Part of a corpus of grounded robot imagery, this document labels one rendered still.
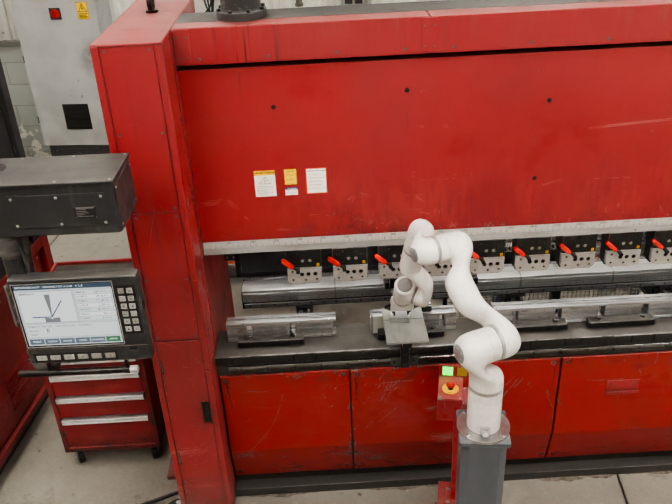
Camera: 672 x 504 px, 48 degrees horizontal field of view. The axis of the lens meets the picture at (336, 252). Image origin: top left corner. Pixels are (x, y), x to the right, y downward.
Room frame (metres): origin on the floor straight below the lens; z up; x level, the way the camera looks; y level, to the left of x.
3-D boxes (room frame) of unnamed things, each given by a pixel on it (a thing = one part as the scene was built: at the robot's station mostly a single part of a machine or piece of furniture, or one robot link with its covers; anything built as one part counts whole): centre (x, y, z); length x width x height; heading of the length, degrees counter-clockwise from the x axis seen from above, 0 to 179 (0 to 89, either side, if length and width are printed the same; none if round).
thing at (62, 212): (2.38, 0.96, 1.53); 0.51 x 0.25 x 0.85; 90
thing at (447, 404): (2.54, -0.51, 0.75); 0.20 x 0.16 x 0.18; 79
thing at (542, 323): (2.82, -0.89, 0.89); 0.30 x 0.05 x 0.03; 91
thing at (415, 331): (2.73, -0.29, 1.00); 0.26 x 0.18 x 0.01; 1
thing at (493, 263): (2.88, -0.66, 1.26); 0.15 x 0.09 x 0.17; 91
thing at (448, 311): (2.88, -0.34, 0.92); 0.39 x 0.06 x 0.10; 91
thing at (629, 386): (2.73, -1.31, 0.59); 0.15 x 0.02 x 0.07; 91
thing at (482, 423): (2.06, -0.50, 1.09); 0.19 x 0.19 x 0.18
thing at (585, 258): (2.88, -1.06, 1.26); 0.15 x 0.09 x 0.17; 91
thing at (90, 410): (3.20, 1.22, 0.50); 0.50 x 0.50 x 1.00; 1
